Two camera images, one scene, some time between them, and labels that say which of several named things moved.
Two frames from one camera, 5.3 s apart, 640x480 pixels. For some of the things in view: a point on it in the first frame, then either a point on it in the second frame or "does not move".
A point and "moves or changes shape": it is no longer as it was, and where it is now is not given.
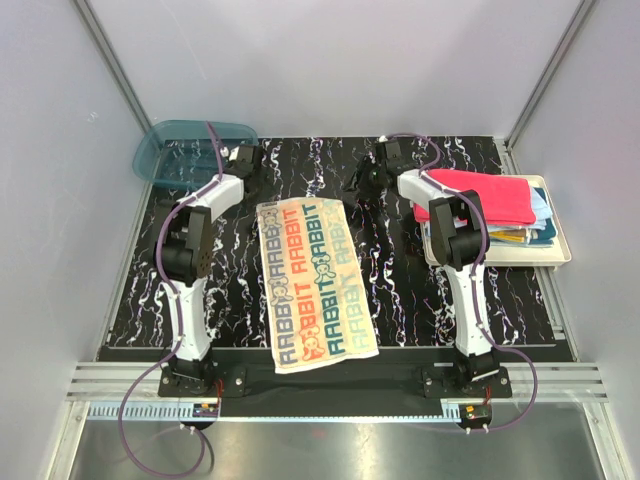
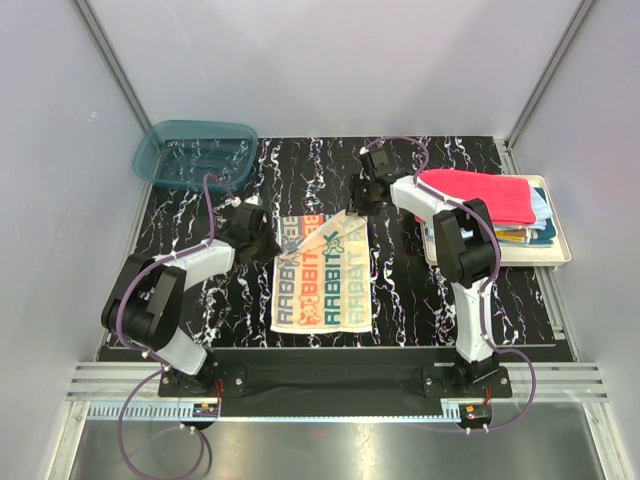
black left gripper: [251, 199] → [273, 249]
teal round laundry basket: [182, 154] does not move
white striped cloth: [317, 297] moves or changes shape
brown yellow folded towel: [511, 235] does not move
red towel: [504, 200] does not move
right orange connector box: [476, 414] does not move
